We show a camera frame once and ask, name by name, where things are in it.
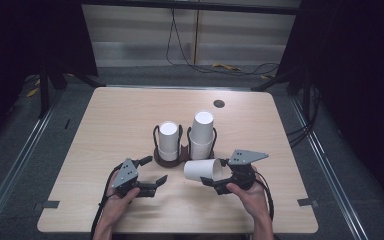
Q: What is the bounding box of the right hand-held gripper black cable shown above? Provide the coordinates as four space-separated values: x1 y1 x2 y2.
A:
253 170 276 222

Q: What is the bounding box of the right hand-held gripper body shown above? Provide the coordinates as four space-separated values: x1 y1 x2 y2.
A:
228 149 270 192

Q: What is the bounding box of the left hand-held gripper black cable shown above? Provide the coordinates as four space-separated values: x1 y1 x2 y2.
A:
89 164 122 240

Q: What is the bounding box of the grey tape piece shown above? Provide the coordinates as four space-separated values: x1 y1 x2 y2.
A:
296 197 315 207
42 200 61 210

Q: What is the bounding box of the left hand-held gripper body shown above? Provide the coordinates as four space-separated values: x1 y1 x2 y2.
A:
111 158 140 198

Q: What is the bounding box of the person's left hand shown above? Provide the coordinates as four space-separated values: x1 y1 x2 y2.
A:
98 172 141 224

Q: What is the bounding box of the black stand leg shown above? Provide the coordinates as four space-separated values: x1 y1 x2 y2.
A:
250 66 302 93

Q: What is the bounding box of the metal floor rail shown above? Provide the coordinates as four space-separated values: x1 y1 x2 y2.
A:
0 89 65 232
289 95 370 240

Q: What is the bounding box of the black curtain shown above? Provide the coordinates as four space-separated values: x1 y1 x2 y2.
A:
275 0 384 218
0 0 98 149

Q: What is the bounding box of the dark brown double cup holder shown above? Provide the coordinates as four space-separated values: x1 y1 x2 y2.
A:
152 123 218 169

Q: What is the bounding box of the person's right hand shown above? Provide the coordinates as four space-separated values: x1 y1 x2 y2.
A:
226 166 269 220

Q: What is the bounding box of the bundle of black cables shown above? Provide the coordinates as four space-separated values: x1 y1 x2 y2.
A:
285 85 322 148

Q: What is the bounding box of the hand-held gripper black cable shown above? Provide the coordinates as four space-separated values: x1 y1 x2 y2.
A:
253 170 276 222
89 164 122 240

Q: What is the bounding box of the white paper cup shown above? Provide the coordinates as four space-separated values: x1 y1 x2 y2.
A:
188 133 214 161
158 121 181 155
189 111 215 145
183 158 224 183
158 147 180 162

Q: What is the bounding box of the black hanging cable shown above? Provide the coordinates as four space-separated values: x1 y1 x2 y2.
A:
165 8 281 76

